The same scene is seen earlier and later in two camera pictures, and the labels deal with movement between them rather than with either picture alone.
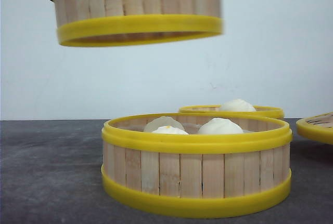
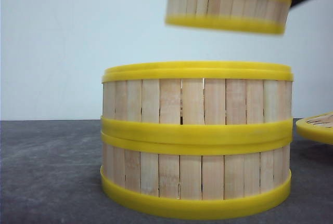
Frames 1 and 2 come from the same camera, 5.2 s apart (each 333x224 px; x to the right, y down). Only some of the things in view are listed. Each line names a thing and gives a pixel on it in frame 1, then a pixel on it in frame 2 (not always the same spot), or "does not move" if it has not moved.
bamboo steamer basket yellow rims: [216, 109] to [236, 8]
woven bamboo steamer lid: [318, 128] does not move
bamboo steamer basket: [134, 10] to [196, 97]
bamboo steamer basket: [196, 165] does not move
